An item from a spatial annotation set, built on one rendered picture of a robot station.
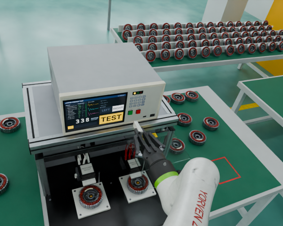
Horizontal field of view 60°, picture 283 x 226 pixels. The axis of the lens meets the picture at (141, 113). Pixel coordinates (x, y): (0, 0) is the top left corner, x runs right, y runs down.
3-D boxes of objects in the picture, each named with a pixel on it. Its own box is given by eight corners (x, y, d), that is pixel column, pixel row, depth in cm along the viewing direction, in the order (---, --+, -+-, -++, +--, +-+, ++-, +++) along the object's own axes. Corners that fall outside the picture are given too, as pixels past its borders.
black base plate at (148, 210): (189, 215, 122) (190, 213, 121) (55, 265, 99) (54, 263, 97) (151, 145, 154) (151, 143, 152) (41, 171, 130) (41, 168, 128)
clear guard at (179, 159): (193, 176, 109) (197, 168, 105) (144, 191, 100) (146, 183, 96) (161, 126, 131) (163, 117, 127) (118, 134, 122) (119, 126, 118)
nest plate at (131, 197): (156, 194, 126) (156, 193, 125) (128, 203, 120) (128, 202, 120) (144, 171, 136) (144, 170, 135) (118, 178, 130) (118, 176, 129)
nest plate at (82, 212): (110, 209, 117) (110, 207, 116) (78, 219, 111) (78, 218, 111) (101, 183, 127) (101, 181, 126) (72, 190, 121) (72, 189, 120)
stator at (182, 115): (190, 117, 179) (192, 113, 177) (191, 128, 171) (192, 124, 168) (175, 115, 179) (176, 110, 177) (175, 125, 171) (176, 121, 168)
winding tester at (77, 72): (157, 118, 118) (165, 83, 105) (63, 136, 102) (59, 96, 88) (129, 74, 144) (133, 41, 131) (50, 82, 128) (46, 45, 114)
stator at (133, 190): (151, 191, 126) (152, 187, 123) (130, 197, 122) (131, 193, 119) (143, 173, 133) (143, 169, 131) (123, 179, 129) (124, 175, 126)
